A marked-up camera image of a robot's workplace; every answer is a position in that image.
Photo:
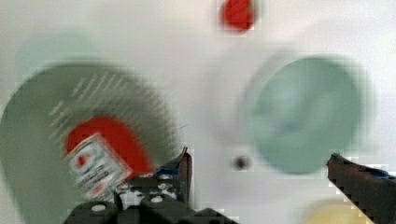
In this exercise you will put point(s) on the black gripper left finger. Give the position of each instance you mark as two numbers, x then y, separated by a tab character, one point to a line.
161	197

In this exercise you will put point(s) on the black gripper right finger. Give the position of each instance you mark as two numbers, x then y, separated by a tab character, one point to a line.
372	190

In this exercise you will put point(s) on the red ketchup bottle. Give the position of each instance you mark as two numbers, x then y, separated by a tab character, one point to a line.
102	153

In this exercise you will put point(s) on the teal mug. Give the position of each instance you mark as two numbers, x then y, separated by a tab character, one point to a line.
301	111

